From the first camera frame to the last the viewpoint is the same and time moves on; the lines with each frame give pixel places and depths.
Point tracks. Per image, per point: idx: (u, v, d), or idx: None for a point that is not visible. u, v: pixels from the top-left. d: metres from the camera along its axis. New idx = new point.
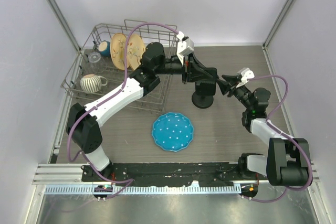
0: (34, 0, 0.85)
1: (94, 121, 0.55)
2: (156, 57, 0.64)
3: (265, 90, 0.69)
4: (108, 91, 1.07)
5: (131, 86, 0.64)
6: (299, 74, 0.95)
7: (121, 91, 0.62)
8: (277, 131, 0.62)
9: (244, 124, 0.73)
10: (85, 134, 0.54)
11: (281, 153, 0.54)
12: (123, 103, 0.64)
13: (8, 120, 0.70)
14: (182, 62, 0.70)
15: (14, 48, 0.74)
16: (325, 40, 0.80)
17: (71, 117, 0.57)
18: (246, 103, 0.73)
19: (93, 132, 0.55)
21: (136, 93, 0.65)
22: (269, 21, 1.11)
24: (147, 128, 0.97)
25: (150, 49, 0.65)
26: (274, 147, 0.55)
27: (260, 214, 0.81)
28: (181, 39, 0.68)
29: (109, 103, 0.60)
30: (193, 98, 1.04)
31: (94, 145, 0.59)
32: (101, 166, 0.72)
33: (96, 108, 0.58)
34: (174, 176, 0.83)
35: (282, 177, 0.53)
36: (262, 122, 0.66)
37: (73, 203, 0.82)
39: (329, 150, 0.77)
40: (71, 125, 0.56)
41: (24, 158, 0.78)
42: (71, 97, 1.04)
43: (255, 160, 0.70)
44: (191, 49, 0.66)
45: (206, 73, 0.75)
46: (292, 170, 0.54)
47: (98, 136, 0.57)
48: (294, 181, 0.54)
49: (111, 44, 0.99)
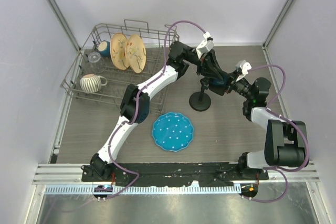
0: (34, 0, 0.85)
1: (147, 96, 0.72)
2: (178, 55, 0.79)
3: (266, 79, 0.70)
4: (109, 90, 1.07)
5: (169, 70, 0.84)
6: (299, 74, 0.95)
7: (162, 74, 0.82)
8: (276, 116, 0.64)
9: (244, 113, 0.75)
10: (143, 106, 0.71)
11: (279, 135, 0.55)
12: (163, 85, 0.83)
13: (8, 120, 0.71)
14: (199, 55, 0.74)
15: (14, 47, 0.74)
16: (325, 40, 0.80)
17: (127, 96, 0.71)
18: (248, 94, 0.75)
19: (147, 104, 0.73)
21: (172, 77, 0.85)
22: (268, 22, 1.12)
24: (147, 128, 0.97)
25: (174, 48, 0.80)
26: (272, 127, 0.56)
27: (260, 214, 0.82)
28: (206, 38, 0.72)
29: (156, 83, 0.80)
30: (191, 99, 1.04)
31: (143, 117, 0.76)
32: (116, 154, 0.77)
33: (146, 86, 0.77)
34: (174, 176, 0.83)
35: (279, 157, 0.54)
36: (262, 109, 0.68)
37: (73, 203, 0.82)
39: (329, 150, 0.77)
40: (127, 102, 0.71)
41: (24, 158, 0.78)
42: (71, 96, 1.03)
43: (257, 155, 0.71)
44: (208, 49, 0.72)
45: (218, 74, 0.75)
46: (290, 150, 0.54)
47: (147, 107, 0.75)
48: (292, 161, 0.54)
49: (112, 44, 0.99)
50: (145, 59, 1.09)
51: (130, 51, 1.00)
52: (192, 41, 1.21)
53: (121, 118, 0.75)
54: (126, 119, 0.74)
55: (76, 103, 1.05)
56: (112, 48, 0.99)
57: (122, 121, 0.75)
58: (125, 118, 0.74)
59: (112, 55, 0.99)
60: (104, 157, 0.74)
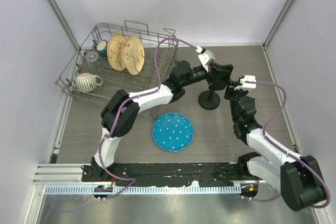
0: (34, 0, 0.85)
1: (134, 107, 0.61)
2: (184, 73, 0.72)
3: (249, 97, 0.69)
4: (103, 91, 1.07)
5: (166, 89, 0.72)
6: (300, 74, 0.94)
7: (157, 91, 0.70)
8: (282, 150, 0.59)
9: (238, 137, 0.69)
10: (124, 117, 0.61)
11: (297, 183, 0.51)
12: (155, 103, 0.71)
13: (8, 120, 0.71)
14: (207, 68, 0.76)
15: (14, 48, 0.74)
16: (325, 40, 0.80)
17: (114, 101, 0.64)
18: (234, 115, 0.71)
19: (132, 116, 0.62)
21: (167, 97, 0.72)
22: (269, 21, 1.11)
24: (147, 128, 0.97)
25: (180, 66, 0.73)
26: (289, 176, 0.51)
27: (260, 215, 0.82)
28: (200, 51, 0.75)
29: (149, 97, 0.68)
30: (201, 97, 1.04)
31: (125, 131, 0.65)
32: (108, 162, 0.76)
33: (138, 97, 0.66)
34: (174, 176, 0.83)
35: (302, 202, 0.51)
36: (259, 137, 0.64)
37: (74, 203, 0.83)
39: (329, 150, 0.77)
40: (111, 107, 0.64)
41: (23, 158, 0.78)
42: (66, 93, 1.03)
43: (262, 172, 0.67)
44: (213, 58, 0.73)
45: (224, 70, 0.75)
46: (308, 191, 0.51)
47: (132, 122, 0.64)
48: (314, 200, 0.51)
49: (109, 44, 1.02)
50: (143, 61, 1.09)
51: (126, 52, 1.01)
52: (193, 41, 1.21)
53: (103, 130, 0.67)
54: (107, 130, 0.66)
55: (76, 103, 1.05)
56: (108, 48, 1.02)
57: (104, 134, 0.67)
58: (106, 130, 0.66)
59: (108, 55, 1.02)
60: (98, 162, 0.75)
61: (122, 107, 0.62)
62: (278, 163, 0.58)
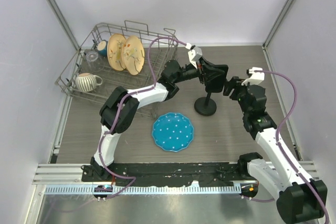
0: (34, 0, 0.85)
1: (133, 102, 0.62)
2: (174, 72, 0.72)
3: (259, 87, 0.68)
4: (103, 91, 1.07)
5: (160, 87, 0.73)
6: (299, 74, 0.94)
7: (153, 87, 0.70)
8: (294, 168, 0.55)
9: (248, 130, 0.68)
10: (125, 112, 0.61)
11: (298, 205, 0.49)
12: (150, 100, 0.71)
13: (8, 119, 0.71)
14: (195, 65, 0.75)
15: (14, 47, 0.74)
16: (325, 40, 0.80)
17: (113, 97, 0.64)
18: (244, 106, 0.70)
19: (133, 111, 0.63)
21: (163, 95, 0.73)
22: (268, 22, 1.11)
24: (147, 128, 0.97)
25: (168, 66, 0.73)
26: (293, 198, 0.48)
27: (260, 214, 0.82)
28: (189, 48, 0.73)
29: (146, 93, 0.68)
30: (197, 102, 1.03)
31: (125, 127, 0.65)
32: (108, 161, 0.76)
33: (136, 93, 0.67)
34: (174, 176, 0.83)
35: (296, 219, 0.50)
36: (271, 140, 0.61)
37: (74, 203, 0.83)
39: (328, 150, 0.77)
40: (109, 104, 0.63)
41: (23, 158, 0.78)
42: (66, 93, 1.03)
43: (262, 177, 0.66)
44: (200, 54, 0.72)
45: (217, 69, 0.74)
46: (306, 211, 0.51)
47: (132, 118, 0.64)
48: (307, 219, 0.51)
49: (109, 44, 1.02)
50: (143, 61, 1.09)
51: (127, 52, 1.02)
52: (193, 41, 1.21)
53: (102, 128, 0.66)
54: (107, 128, 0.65)
55: (77, 103, 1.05)
56: (109, 48, 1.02)
57: (104, 131, 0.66)
58: (106, 128, 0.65)
59: (108, 55, 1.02)
60: (98, 162, 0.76)
61: (122, 102, 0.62)
62: (284, 178, 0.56)
